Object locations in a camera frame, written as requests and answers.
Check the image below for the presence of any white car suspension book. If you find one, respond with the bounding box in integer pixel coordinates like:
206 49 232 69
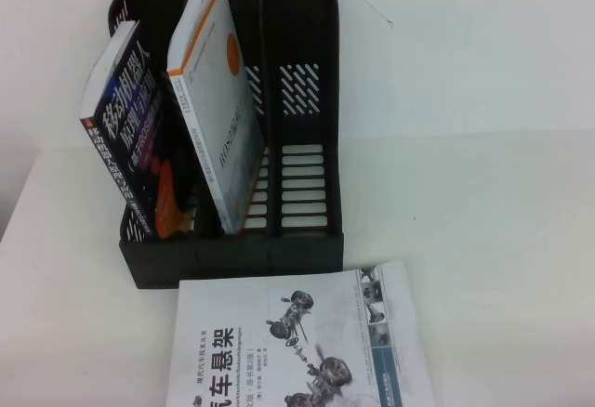
165 258 439 407

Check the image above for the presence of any black plastic book stand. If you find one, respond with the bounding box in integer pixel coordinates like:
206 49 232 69
107 0 346 291

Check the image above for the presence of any white orange-trimmed ROS book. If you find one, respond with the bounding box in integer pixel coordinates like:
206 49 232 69
165 0 268 234

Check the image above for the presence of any dark blue robotics book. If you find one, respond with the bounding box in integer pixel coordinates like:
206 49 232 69
78 19 197 243

